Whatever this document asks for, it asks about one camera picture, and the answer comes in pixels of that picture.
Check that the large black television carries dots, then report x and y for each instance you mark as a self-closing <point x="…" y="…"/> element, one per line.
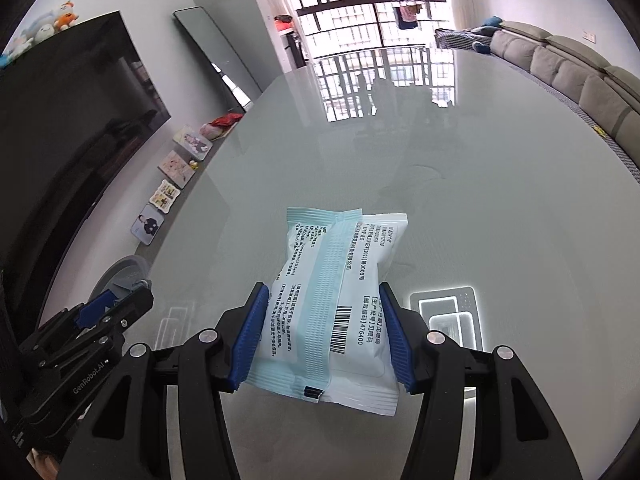
<point x="75" y="135"/>

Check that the grey sectional sofa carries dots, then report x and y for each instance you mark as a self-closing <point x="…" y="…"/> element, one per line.
<point x="575" y="75"/>

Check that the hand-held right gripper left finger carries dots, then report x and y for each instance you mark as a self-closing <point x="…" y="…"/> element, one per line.
<point x="247" y="340"/>

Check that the orange white plush toy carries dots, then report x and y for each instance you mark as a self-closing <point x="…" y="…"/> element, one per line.
<point x="67" y="15"/>

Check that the white blue plush toy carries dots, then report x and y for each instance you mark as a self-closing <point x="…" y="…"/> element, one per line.
<point x="39" y="27"/>

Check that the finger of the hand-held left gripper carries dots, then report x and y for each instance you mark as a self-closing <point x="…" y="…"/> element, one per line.
<point x="135" y="310"/>
<point x="97" y="310"/>

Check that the scalloped white photo frame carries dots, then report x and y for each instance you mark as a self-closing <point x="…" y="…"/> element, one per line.
<point x="165" y="195"/>

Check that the red fabric item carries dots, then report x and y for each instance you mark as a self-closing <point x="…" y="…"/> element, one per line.
<point x="228" y="120"/>

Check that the plaid cloth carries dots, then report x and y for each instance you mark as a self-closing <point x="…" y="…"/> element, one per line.
<point x="460" y="39"/>

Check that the square pink photo frame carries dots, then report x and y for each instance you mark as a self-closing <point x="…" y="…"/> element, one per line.
<point x="176" y="169"/>

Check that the tall leaning mirror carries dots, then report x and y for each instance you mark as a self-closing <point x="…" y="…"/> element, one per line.
<point x="215" y="50"/>

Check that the white and blue packet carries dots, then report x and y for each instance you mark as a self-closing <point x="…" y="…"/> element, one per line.
<point x="325" y="285"/>

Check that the balcony window grille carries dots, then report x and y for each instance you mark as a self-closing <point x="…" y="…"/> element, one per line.
<point x="350" y="15"/>

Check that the child photo frame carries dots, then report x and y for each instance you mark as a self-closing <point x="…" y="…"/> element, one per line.
<point x="192" y="142"/>

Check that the dark narrow cabinet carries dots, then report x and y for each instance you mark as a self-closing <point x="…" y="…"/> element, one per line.
<point x="298" y="50"/>

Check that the grey perforated plastic basket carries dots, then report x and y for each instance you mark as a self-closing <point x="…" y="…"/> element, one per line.
<point x="125" y="270"/>

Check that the white wall switch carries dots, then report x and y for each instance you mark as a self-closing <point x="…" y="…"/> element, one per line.
<point x="590" y="37"/>

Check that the pink hanging garment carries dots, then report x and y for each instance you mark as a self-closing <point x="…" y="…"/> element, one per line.
<point x="409" y="10"/>

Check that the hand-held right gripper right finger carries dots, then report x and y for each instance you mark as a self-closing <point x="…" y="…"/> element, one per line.
<point x="397" y="340"/>

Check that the blue cloth item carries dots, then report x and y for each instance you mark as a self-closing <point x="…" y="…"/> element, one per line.
<point x="491" y="21"/>

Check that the pale plush toy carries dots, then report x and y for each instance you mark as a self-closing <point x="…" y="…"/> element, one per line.
<point x="15" y="52"/>

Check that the pink plush toy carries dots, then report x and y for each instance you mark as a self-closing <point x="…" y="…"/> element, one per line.
<point x="212" y="131"/>

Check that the portrait photo frame dark suit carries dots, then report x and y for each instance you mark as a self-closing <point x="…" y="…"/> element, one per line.
<point x="148" y="224"/>

